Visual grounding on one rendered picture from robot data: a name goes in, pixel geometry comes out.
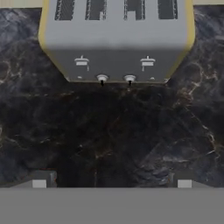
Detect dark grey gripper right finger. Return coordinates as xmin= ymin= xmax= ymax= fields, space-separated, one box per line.
xmin=168 ymin=170 xmax=215 ymax=189

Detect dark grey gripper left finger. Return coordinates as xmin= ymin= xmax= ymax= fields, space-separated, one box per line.
xmin=10 ymin=170 xmax=59 ymax=189

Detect grey four-slot toaster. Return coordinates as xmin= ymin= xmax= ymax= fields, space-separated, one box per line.
xmin=38 ymin=0 xmax=195 ymax=88

